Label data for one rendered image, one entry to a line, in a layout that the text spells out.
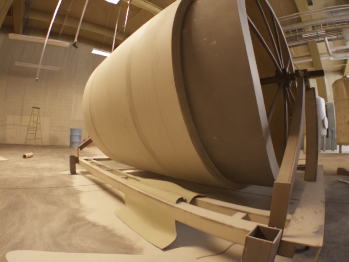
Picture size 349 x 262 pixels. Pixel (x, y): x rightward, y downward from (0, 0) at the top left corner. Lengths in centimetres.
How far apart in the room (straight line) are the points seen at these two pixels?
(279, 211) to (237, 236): 18
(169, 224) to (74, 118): 1025
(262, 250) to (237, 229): 18
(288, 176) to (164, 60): 71
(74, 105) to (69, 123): 106
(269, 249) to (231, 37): 69
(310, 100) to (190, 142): 86
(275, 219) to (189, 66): 69
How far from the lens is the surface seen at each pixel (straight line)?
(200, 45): 80
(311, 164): 128
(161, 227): 87
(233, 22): 75
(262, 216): 72
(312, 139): 127
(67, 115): 1075
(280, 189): 51
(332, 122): 879
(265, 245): 45
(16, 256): 84
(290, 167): 56
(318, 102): 703
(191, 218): 72
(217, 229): 65
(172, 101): 82
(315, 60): 1061
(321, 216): 73
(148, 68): 97
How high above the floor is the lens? 47
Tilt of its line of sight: 3 degrees up
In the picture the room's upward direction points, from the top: 1 degrees clockwise
